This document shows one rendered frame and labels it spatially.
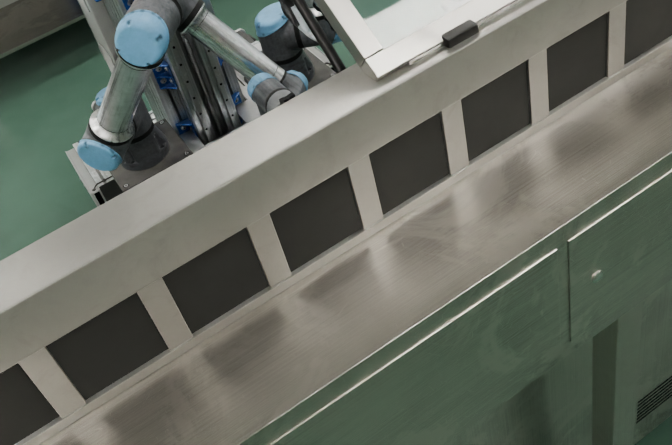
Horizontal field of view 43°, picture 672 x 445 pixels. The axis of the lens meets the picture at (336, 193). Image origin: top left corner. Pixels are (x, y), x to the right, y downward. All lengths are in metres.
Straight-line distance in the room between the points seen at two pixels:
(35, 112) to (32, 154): 0.34
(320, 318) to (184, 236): 0.22
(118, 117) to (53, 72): 2.58
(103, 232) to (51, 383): 0.20
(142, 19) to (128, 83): 0.20
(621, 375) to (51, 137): 3.19
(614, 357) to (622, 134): 0.48
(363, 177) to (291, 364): 0.26
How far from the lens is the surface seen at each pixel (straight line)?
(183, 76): 2.51
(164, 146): 2.48
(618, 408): 1.77
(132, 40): 1.99
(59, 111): 4.45
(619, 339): 1.57
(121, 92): 2.14
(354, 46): 1.10
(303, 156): 1.04
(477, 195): 1.22
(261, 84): 2.04
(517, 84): 1.23
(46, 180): 4.05
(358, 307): 1.11
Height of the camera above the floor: 2.30
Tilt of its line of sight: 43 degrees down
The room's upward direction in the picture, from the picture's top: 16 degrees counter-clockwise
